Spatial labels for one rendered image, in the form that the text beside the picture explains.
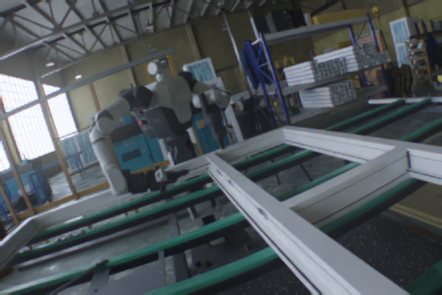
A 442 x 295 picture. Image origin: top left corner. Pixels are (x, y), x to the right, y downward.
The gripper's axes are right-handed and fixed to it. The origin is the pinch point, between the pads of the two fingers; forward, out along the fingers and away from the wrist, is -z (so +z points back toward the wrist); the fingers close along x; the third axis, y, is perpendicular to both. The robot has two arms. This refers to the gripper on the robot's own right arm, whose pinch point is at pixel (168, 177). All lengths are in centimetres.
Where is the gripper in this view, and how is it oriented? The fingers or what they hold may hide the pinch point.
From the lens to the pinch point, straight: 128.9
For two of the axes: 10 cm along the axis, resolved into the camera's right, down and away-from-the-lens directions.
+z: -8.7, 1.5, -4.7
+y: -3.1, 5.7, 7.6
